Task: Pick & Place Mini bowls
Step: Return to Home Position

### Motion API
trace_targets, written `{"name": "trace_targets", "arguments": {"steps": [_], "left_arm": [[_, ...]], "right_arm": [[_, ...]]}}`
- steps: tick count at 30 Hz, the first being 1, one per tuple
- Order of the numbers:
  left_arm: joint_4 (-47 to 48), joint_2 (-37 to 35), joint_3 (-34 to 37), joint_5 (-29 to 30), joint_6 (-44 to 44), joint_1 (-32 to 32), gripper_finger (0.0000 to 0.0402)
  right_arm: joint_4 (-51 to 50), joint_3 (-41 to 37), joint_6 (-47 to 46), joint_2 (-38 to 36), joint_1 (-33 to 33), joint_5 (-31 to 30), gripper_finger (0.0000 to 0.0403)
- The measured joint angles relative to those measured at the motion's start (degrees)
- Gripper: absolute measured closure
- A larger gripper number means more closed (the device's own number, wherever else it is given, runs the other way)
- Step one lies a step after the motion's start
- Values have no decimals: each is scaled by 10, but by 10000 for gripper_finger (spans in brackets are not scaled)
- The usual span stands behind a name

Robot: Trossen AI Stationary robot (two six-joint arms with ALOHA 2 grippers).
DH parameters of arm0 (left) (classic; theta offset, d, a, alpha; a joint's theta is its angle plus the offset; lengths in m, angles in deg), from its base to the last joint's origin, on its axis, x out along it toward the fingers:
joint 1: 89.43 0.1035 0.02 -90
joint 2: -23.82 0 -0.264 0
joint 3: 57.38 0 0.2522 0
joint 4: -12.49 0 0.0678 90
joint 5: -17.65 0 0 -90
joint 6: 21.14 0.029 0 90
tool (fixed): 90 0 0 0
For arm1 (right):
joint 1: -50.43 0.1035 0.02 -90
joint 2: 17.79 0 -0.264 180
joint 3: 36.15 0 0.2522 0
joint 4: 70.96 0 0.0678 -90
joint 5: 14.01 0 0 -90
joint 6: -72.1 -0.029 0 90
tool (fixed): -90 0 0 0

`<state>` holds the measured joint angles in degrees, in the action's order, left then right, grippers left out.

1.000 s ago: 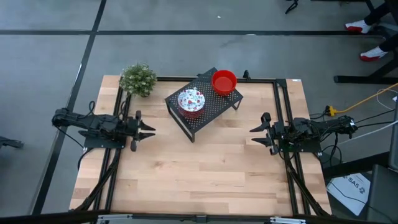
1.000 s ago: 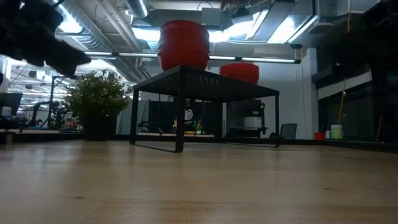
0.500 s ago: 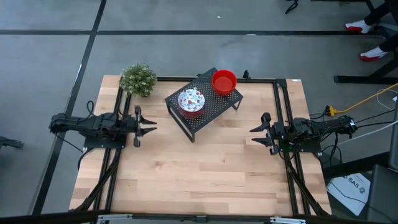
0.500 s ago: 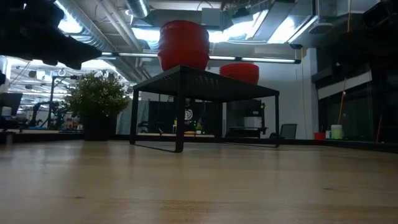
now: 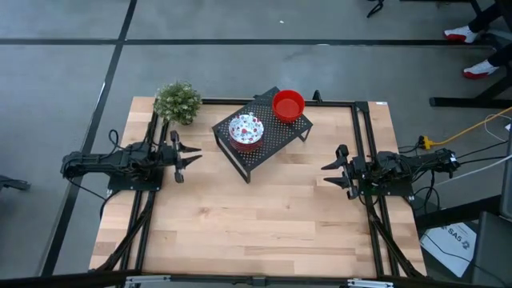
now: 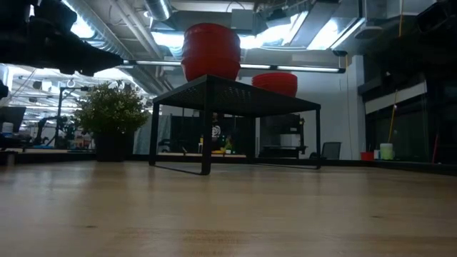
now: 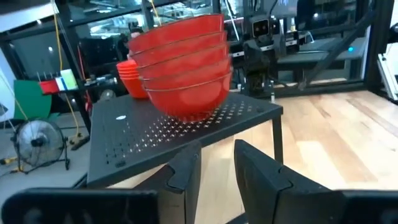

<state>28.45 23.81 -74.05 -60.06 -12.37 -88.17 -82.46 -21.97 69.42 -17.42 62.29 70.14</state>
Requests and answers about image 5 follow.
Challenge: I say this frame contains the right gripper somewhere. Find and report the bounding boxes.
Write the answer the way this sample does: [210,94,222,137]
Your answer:
[321,144,367,200]

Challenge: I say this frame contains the black perforated metal shelf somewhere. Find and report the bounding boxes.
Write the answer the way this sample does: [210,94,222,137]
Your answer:
[211,86,314,184]

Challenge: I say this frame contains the person's foot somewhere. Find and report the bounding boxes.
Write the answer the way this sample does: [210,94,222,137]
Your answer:
[442,24,480,44]
[462,58,501,80]

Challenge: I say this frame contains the person's leg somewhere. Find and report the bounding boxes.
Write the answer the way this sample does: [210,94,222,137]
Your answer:
[467,2,503,34]
[487,42,512,68]

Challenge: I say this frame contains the red plastic mini bowl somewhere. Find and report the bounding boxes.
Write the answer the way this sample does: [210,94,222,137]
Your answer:
[271,89,306,124]

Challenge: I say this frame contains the black desk base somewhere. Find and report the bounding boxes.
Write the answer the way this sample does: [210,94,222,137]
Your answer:
[429,74,512,110]

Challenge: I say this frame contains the black stand foot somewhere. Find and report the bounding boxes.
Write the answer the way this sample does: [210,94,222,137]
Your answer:
[0,174,32,193]

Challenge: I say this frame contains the silver metal bracket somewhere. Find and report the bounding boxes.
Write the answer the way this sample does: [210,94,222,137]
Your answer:
[346,278,395,288]
[124,274,172,287]

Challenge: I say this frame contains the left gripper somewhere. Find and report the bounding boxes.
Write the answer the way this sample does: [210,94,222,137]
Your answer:
[159,130,203,184]

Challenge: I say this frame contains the black desk beam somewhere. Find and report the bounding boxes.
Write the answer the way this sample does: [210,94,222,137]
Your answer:
[414,194,503,230]

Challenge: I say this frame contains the yellow cable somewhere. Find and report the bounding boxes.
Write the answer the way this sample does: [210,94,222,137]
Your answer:
[433,106,512,146]

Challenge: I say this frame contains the green potted plant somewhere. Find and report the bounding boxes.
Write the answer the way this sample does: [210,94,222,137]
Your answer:
[153,81,204,126]

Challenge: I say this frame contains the black desk leg bar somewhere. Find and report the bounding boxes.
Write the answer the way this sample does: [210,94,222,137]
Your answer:
[468,0,495,36]

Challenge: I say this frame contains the white printed sheet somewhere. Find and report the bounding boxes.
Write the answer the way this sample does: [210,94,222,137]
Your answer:
[419,222,478,279]

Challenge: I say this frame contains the dark grey cabinet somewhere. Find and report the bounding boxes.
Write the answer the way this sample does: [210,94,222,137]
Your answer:
[470,210,512,288]

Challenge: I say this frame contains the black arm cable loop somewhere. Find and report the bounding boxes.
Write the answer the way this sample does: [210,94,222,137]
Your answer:
[108,128,121,151]

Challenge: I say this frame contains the black aluminium table frame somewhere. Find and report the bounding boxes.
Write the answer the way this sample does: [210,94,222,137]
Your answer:
[88,97,428,288]

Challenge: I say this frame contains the thin white cable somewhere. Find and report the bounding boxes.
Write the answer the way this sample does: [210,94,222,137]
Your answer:
[483,113,512,142]

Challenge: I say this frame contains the thick white cable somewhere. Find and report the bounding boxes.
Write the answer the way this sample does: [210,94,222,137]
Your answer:
[434,154,512,187]

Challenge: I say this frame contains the black hooked stand part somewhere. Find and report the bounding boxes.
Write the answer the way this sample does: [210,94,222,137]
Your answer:
[366,0,386,19]

